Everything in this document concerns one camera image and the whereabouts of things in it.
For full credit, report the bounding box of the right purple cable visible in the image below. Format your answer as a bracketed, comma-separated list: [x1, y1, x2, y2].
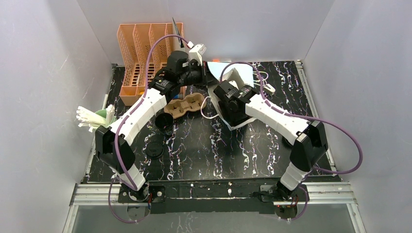
[219, 62, 364, 221]

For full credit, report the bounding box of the flat light blue paper bag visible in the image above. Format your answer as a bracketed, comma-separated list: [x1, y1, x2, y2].
[206, 62, 254, 86]

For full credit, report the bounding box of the orange plastic file organizer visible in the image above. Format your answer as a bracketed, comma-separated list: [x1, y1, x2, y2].
[117, 23, 173, 106]

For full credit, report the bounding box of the green straw holder cup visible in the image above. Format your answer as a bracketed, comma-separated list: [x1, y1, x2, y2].
[95, 109, 117, 128]

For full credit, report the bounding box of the black base rail bar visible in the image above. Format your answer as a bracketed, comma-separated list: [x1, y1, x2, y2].
[118, 178, 310, 214]

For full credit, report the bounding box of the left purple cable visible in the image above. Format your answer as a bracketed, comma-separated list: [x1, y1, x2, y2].
[107, 34, 194, 224]

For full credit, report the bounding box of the black lid left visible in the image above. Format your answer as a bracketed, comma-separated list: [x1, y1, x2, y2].
[145, 142, 164, 159]

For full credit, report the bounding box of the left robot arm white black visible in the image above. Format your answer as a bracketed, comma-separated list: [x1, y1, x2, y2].
[95, 47, 207, 191]

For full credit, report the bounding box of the light blue paper bag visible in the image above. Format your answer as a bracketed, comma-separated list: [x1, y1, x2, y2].
[206, 62, 254, 86]
[207, 69, 259, 131]

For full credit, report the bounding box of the purple cable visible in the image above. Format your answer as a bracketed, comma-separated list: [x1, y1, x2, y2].
[219, 62, 364, 221]
[107, 34, 194, 224]

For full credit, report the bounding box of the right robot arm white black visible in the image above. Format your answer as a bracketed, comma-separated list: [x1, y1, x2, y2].
[209, 81, 328, 200]

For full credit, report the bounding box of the aluminium frame rail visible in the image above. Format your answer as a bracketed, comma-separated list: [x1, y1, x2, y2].
[63, 178, 365, 233]

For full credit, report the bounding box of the grey folder in organizer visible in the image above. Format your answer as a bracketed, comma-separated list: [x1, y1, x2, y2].
[172, 18, 187, 51]

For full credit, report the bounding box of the black cup upright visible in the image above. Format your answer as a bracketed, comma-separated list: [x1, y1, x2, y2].
[154, 113, 174, 136]

